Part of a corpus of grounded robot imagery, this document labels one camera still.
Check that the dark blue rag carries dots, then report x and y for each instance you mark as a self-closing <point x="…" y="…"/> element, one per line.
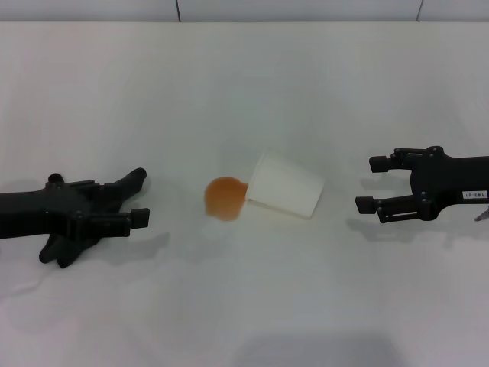
<point x="76" y="250"/>

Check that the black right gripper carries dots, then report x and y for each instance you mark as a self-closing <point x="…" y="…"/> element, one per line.
<point x="447" y="179"/>

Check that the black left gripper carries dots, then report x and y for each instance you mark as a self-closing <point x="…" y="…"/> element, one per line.
<point x="34" y="208"/>

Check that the white paper cup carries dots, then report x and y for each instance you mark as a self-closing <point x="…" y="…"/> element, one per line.
<point x="286" y="183"/>

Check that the orange liquid stain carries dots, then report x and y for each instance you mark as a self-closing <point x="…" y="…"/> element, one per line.
<point x="223" y="200"/>

